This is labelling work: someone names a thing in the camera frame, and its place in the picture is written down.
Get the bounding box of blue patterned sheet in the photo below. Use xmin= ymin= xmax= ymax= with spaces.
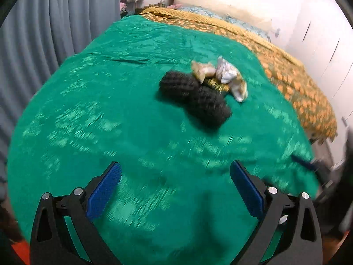
xmin=182 ymin=6 xmax=271 ymax=42

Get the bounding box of cream pillow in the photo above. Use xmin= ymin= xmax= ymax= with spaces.
xmin=175 ymin=0 xmax=274 ymax=31

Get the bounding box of silver foil wrapper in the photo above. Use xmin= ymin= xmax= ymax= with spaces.
xmin=215 ymin=56 xmax=240 ymax=85

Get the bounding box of green blanket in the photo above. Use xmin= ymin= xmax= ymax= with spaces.
xmin=7 ymin=15 xmax=320 ymax=265

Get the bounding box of dark gold wrapper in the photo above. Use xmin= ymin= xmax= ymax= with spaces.
xmin=203 ymin=77 xmax=231 ymax=93

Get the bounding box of white wardrobe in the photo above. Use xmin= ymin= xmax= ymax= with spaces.
xmin=287 ymin=0 xmax=353 ymax=172

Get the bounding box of yellow patterned blanket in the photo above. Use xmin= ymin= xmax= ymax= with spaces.
xmin=139 ymin=6 xmax=338 ymax=144

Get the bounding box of black foam net sleeve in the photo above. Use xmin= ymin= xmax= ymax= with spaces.
xmin=159 ymin=70 xmax=232 ymax=129

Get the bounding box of grey curtain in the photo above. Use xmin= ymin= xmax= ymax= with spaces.
xmin=0 ymin=0 xmax=124 ymax=177

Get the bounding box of cream foil wrapper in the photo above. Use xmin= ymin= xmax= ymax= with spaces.
xmin=228 ymin=75 xmax=249 ymax=103

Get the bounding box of beige crumpled wrapper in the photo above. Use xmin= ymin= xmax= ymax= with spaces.
xmin=192 ymin=61 xmax=216 ymax=83

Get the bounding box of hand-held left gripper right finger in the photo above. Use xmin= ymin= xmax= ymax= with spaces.
xmin=230 ymin=160 xmax=323 ymax=265

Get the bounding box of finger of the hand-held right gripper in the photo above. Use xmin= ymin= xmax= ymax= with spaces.
xmin=290 ymin=154 xmax=331 ymax=184

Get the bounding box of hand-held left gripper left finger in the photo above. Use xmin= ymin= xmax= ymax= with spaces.
xmin=30 ymin=161 xmax=122 ymax=265

